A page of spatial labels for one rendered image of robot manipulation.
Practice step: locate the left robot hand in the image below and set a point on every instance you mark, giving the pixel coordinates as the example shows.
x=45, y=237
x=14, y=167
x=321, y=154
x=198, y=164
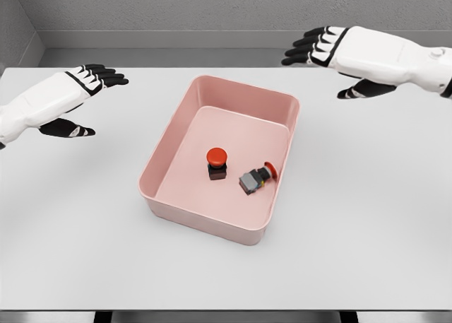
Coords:
x=67, y=86

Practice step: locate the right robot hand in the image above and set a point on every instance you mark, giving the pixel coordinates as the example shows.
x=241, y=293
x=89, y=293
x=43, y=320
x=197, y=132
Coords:
x=367, y=61

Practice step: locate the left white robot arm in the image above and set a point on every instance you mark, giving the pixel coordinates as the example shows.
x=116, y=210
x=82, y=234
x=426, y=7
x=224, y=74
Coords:
x=12, y=119

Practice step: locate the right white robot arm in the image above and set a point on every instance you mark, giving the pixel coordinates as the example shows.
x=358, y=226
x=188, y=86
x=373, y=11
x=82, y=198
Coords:
x=432, y=66

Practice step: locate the pink plastic basket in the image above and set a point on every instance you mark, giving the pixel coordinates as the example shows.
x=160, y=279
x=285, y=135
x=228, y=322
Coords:
x=219, y=160

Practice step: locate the red button switch grey base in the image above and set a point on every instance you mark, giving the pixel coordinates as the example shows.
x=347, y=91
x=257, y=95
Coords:
x=257, y=179

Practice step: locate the red button switch black base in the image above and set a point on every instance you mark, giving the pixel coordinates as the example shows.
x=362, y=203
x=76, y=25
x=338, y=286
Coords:
x=217, y=163

